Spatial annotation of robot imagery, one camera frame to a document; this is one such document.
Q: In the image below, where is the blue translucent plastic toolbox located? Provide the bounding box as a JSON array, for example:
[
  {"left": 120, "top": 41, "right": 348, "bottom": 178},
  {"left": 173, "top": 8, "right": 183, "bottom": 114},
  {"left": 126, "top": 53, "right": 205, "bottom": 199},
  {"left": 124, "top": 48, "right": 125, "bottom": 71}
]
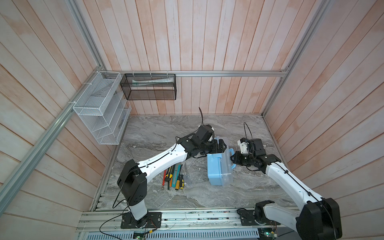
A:
[{"left": 207, "top": 137, "right": 236, "bottom": 186}]

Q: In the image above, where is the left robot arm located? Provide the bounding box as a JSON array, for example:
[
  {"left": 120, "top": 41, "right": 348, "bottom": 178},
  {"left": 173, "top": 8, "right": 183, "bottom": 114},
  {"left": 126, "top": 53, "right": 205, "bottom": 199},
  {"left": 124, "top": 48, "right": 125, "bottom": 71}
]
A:
[{"left": 117, "top": 125, "right": 227, "bottom": 221}]

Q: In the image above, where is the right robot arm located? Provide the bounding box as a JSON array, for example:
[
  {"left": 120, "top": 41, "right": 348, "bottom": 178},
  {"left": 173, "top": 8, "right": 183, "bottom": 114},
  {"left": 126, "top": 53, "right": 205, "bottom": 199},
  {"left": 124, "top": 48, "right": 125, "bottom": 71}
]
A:
[{"left": 231, "top": 151, "right": 343, "bottom": 240}]

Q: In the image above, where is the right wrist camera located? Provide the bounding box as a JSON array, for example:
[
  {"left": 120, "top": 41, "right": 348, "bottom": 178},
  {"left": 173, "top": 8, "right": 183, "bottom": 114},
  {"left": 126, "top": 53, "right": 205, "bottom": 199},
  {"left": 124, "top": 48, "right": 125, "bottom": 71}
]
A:
[{"left": 238, "top": 138, "right": 250, "bottom": 155}]

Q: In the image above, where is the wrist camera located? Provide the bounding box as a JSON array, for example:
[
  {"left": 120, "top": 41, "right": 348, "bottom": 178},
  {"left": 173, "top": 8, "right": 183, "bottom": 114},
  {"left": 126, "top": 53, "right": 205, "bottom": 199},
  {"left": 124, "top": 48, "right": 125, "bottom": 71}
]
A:
[
  {"left": 238, "top": 138, "right": 250, "bottom": 155},
  {"left": 206, "top": 125, "right": 215, "bottom": 142}
]

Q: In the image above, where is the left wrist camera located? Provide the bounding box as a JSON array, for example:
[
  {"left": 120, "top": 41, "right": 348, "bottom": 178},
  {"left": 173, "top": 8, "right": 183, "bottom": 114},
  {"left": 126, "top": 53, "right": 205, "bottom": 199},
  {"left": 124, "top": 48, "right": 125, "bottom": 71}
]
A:
[{"left": 206, "top": 125, "right": 215, "bottom": 142}]

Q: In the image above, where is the red handled hex key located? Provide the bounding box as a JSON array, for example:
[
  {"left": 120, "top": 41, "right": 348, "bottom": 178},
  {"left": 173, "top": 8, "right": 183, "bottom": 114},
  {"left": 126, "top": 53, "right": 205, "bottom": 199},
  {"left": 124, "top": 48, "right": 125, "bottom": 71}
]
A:
[{"left": 162, "top": 170, "right": 167, "bottom": 190}]

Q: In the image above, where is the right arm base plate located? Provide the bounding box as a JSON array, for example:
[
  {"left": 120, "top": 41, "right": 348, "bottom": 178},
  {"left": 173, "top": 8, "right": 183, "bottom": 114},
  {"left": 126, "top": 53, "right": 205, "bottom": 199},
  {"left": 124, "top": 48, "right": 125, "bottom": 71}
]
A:
[{"left": 237, "top": 208, "right": 281, "bottom": 226}]

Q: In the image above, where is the horizontal aluminium wall rail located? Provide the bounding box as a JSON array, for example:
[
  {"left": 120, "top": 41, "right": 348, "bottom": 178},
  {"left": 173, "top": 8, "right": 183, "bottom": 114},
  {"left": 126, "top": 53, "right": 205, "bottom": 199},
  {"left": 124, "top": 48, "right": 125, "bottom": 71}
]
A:
[{"left": 111, "top": 70, "right": 288, "bottom": 77}]

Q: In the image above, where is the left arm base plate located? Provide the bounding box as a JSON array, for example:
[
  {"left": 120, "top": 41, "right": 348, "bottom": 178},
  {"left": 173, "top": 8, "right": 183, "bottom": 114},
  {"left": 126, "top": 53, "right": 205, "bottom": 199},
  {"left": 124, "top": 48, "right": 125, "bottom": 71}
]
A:
[{"left": 121, "top": 212, "right": 162, "bottom": 229}]

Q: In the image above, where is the black mesh wall basket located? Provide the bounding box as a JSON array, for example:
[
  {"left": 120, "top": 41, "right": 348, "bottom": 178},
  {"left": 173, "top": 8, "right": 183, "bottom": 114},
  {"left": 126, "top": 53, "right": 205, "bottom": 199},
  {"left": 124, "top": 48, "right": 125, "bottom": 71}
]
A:
[{"left": 120, "top": 73, "right": 177, "bottom": 101}]

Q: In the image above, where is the white wire mesh shelf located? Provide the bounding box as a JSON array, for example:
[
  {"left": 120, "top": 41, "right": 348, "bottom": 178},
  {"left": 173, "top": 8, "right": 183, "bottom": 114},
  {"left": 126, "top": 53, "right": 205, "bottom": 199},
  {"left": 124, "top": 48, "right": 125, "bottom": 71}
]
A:
[{"left": 73, "top": 71, "right": 132, "bottom": 145}]

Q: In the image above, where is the aluminium front rail frame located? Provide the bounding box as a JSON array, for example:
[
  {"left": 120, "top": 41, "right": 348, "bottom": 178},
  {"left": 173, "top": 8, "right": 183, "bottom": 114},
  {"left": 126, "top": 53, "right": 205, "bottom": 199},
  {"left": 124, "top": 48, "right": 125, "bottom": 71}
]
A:
[{"left": 76, "top": 208, "right": 299, "bottom": 240}]

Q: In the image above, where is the left aluminium wall rail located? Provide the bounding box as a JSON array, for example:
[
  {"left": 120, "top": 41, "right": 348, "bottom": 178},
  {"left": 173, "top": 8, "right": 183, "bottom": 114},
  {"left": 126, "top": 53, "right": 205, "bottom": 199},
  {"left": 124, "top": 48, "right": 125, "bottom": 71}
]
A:
[{"left": 1, "top": 66, "right": 104, "bottom": 215}]

